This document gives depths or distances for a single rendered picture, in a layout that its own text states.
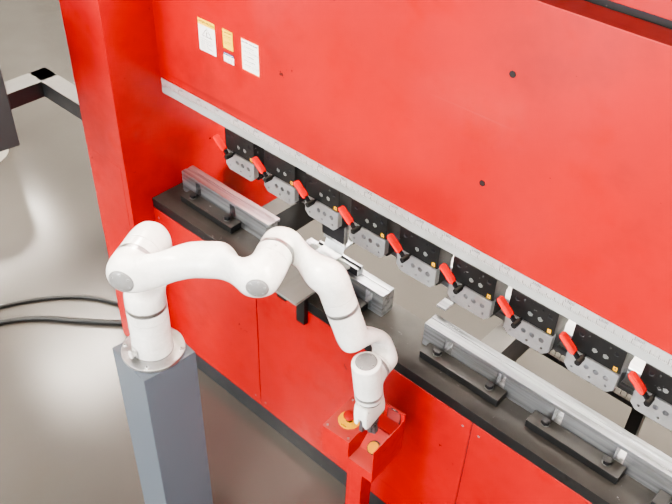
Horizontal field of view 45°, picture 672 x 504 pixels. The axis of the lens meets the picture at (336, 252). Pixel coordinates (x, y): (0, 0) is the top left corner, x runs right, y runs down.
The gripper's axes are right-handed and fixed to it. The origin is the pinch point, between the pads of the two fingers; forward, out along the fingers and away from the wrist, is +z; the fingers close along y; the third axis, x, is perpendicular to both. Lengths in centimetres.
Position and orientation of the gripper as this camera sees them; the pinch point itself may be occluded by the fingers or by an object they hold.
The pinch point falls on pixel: (371, 426)
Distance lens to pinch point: 251.9
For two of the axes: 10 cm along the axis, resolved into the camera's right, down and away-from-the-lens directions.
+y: -6.1, 5.9, -5.3
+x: 7.9, 3.8, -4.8
